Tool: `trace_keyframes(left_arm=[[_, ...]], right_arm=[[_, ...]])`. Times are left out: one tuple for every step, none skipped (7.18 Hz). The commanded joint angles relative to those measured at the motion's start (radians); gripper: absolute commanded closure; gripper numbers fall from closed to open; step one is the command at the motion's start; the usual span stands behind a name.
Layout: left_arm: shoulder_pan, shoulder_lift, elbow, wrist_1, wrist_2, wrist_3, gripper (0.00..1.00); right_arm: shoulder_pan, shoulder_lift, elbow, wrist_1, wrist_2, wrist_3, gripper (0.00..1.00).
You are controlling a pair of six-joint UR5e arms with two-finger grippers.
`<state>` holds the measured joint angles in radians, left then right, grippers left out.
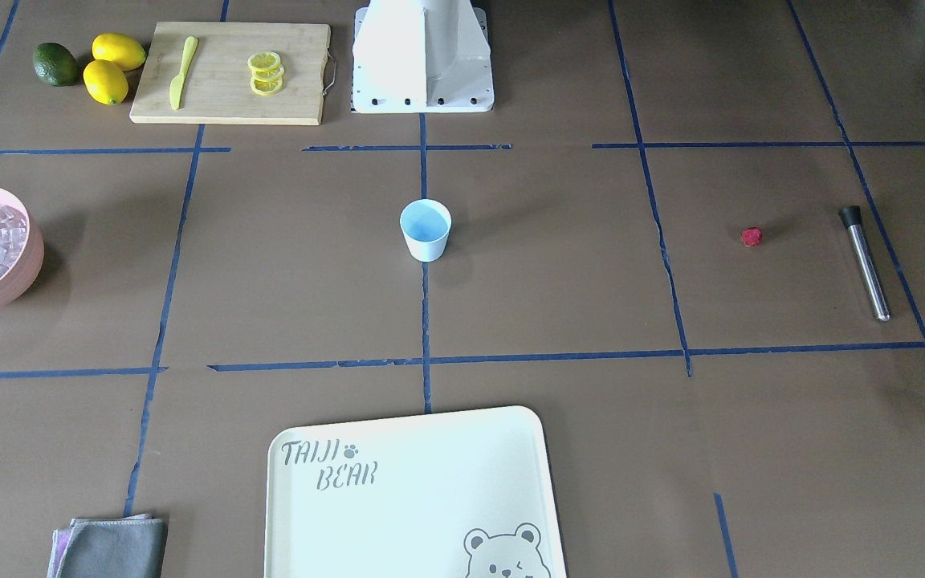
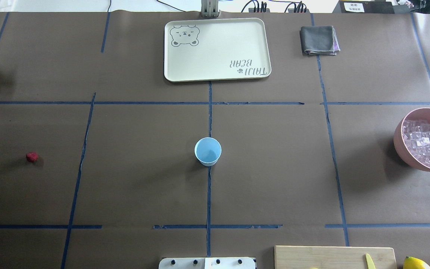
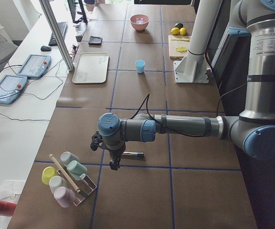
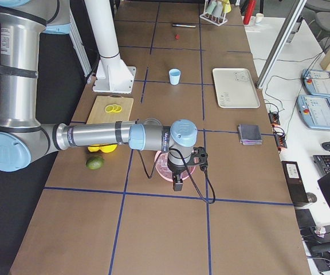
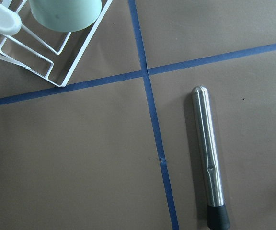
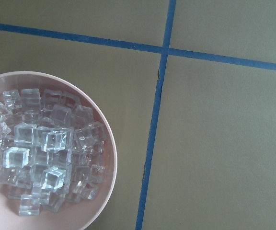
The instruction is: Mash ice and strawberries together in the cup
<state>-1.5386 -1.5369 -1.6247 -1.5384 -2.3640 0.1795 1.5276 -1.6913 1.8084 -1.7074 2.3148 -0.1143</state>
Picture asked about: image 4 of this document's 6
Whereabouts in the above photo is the upper teach pendant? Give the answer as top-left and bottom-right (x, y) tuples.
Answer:
(302, 69), (330, 97)

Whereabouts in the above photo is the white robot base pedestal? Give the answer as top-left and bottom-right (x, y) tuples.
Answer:
(84, 0), (136, 94)

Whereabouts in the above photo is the green avocado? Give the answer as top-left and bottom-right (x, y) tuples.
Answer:
(85, 156), (104, 170)

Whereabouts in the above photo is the orange black power strip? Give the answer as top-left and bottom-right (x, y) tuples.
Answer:
(273, 127), (287, 151)
(268, 112), (280, 126)

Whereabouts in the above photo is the white wire cup rack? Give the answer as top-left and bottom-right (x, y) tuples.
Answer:
(199, 0), (231, 26)

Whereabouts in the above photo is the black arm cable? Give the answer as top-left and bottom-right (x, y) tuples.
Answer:
(136, 148), (217, 205)

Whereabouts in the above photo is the cream bear tray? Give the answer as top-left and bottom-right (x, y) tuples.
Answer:
(212, 68), (260, 109)

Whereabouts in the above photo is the pink bowl of ice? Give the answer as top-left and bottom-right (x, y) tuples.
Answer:
(154, 151), (195, 182)

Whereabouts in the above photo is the steel muddler with black tip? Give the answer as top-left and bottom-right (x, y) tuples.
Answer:
(172, 23), (196, 29)

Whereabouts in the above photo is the bamboo cutting board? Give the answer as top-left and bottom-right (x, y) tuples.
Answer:
(87, 96), (133, 124)

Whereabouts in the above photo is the black box with label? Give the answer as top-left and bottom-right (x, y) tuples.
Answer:
(281, 161), (309, 207)

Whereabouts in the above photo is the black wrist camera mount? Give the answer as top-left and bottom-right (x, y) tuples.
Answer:
(188, 147), (208, 172)

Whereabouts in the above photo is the grey folded cloth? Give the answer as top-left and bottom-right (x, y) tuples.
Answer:
(238, 124), (262, 146)

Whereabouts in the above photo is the light blue cup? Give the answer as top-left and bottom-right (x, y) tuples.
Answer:
(168, 68), (181, 85)

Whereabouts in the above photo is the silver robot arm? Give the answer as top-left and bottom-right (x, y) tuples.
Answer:
(0, 1), (197, 191)

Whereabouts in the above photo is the red bottle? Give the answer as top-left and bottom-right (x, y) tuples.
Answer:
(243, 0), (257, 25)

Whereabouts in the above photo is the teach pendant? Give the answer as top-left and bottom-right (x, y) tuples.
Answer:
(302, 69), (330, 97)
(297, 95), (330, 131)

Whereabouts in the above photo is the black keyboard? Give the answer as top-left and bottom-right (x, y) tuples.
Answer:
(313, 155), (330, 176)

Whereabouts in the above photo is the lower teach pendant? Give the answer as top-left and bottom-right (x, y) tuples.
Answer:
(297, 95), (330, 131)

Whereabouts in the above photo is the small white paper cup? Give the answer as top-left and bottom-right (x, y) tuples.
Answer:
(254, 13), (264, 24)

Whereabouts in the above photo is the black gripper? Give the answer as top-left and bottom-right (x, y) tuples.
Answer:
(167, 156), (186, 191)

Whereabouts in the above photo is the aluminium frame post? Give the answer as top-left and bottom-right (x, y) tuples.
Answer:
(256, 0), (307, 89)

